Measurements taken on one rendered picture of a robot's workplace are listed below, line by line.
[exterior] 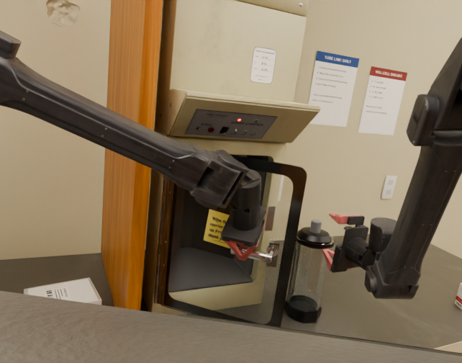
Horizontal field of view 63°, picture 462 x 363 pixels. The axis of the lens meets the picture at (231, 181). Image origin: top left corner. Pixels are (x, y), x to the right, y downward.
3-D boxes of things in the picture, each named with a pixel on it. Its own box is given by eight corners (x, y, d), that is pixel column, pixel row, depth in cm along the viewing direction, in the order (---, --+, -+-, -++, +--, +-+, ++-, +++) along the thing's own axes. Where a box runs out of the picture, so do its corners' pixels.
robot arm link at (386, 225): (369, 296, 73) (414, 297, 73) (376, 243, 70) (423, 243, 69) (353, 264, 85) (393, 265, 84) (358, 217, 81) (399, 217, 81)
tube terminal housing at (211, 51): (132, 271, 117) (149, 3, 98) (227, 263, 131) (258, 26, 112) (150, 319, 95) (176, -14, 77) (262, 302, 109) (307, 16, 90)
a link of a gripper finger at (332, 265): (337, 230, 98) (363, 245, 90) (332, 256, 100) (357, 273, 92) (316, 232, 95) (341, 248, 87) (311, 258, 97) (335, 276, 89)
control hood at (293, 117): (165, 134, 84) (168, 88, 81) (288, 141, 98) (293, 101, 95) (180, 143, 74) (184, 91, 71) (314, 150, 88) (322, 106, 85)
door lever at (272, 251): (235, 247, 84) (237, 236, 84) (277, 256, 82) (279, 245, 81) (228, 256, 79) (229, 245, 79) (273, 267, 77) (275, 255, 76)
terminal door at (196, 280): (157, 302, 94) (171, 143, 84) (278, 338, 86) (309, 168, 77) (156, 304, 93) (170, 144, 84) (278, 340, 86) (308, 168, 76)
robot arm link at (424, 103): (432, 106, 47) (522, 105, 46) (416, 86, 51) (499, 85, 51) (365, 304, 74) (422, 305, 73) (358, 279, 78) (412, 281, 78)
